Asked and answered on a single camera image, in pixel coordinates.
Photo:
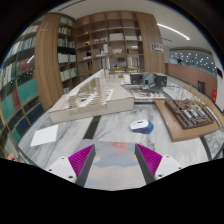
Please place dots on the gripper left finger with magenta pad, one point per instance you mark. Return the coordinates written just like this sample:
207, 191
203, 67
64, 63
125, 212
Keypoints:
76, 167

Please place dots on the printed mouse pad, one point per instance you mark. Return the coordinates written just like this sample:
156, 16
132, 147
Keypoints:
114, 167

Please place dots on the dark brown architectural model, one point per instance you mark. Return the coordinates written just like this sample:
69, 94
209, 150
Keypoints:
189, 114

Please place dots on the white and blue computer mouse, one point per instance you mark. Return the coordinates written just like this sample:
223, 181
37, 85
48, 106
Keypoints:
141, 126

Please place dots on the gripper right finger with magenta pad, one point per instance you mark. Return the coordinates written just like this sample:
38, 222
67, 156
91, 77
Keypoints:
153, 165

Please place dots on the wooden model base board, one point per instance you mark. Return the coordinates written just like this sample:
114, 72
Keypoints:
177, 130

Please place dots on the left bookshelf with books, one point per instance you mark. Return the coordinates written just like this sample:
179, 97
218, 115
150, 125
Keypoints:
39, 68

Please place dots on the grey architectural model with screens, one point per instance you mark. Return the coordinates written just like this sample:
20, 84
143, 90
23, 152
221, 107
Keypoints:
145, 86

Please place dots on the wooden back wall shelving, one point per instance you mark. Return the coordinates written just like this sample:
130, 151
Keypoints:
120, 42

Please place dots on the large white architectural model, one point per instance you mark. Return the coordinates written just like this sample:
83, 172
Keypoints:
99, 94

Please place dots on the white paper sheet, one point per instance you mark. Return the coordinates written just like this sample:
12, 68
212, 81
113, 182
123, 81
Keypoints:
43, 136

